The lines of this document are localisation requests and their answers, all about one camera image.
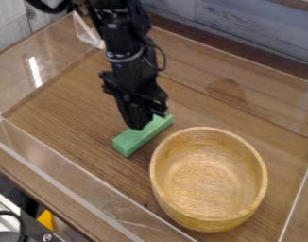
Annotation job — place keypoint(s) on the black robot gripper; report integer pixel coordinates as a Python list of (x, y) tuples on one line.
[(131, 83)]

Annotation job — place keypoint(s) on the green rectangular block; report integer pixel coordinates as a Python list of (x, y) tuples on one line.
[(130, 140)]

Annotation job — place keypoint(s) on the brown wooden bowl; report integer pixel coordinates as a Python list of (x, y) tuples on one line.
[(210, 179)]

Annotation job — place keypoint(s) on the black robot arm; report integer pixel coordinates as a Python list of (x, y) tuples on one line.
[(123, 25)]

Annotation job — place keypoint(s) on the yellow and black device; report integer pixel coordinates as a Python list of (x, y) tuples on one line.
[(47, 228)]

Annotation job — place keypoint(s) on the clear acrylic enclosure wall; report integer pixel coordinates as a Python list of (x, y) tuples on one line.
[(59, 120)]

